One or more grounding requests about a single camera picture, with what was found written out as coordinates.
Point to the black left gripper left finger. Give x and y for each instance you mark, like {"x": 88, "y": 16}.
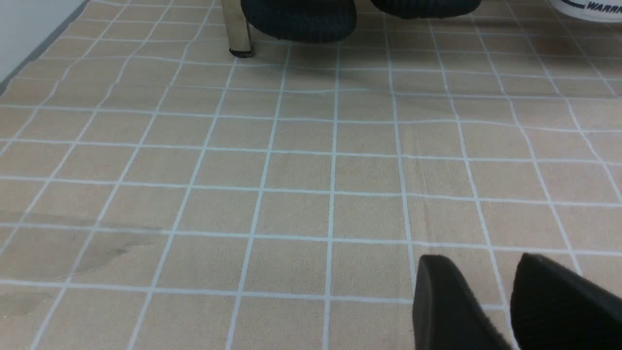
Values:
{"x": 446, "y": 313}

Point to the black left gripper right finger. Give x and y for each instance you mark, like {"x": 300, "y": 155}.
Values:
{"x": 554, "y": 308}

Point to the black knit sneaker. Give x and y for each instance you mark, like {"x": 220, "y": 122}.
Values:
{"x": 427, "y": 8}
{"x": 307, "y": 21}

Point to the silver metal shoe rack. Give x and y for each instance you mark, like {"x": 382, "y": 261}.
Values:
{"x": 237, "y": 29}

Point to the navy canvas shoe left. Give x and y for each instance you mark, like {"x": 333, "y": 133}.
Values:
{"x": 603, "y": 11}

